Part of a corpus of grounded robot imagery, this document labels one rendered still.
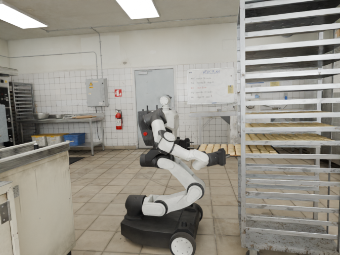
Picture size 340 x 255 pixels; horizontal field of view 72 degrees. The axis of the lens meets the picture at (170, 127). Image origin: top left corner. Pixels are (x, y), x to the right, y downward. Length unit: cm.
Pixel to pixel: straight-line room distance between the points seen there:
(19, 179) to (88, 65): 528
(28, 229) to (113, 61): 517
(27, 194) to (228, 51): 526
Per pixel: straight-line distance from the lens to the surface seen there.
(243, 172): 171
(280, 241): 202
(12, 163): 155
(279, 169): 177
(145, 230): 203
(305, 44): 177
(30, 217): 169
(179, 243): 194
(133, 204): 215
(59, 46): 708
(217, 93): 588
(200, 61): 595
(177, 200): 204
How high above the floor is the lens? 116
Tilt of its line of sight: 6 degrees down
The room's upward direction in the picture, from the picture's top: 2 degrees counter-clockwise
